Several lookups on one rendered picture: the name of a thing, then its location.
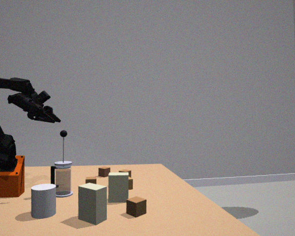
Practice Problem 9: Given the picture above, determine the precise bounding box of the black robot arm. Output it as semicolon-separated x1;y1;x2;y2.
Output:
0;77;51;172

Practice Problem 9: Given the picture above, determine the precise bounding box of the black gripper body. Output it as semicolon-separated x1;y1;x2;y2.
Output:
22;98;52;120

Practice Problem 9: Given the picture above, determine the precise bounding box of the glass french press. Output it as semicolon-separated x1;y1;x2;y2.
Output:
51;130;73;198

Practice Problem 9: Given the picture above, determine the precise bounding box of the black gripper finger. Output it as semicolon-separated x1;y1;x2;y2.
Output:
34;107;55;123
48;108;61;122

